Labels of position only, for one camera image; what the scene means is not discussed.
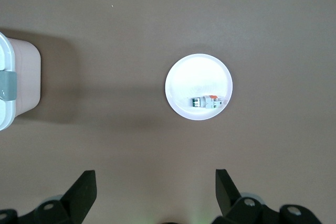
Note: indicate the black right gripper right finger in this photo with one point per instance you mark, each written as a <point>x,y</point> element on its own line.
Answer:
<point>246,212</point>

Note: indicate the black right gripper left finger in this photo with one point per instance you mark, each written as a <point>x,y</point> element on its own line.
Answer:
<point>52,211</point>

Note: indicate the white lidded storage box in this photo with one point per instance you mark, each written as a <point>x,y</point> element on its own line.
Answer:
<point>26,77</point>

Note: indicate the white green circuit breaker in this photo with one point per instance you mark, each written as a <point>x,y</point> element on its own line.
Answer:
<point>208,102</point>

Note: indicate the pink round plate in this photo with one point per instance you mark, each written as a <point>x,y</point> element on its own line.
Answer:
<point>197,74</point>

